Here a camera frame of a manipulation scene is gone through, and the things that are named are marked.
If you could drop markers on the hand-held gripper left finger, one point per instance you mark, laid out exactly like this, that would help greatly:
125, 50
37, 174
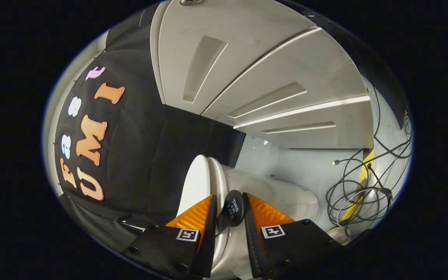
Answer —
209, 241

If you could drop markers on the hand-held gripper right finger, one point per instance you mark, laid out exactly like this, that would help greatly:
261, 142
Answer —
250, 241

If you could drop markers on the black backdrop cloth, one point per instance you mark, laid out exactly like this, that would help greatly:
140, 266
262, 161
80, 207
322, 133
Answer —
150, 147

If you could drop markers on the yellow floor tape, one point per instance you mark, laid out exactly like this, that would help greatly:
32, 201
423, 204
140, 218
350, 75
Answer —
364, 177

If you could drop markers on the white drawer cabinet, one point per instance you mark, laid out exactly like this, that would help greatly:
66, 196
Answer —
266, 58

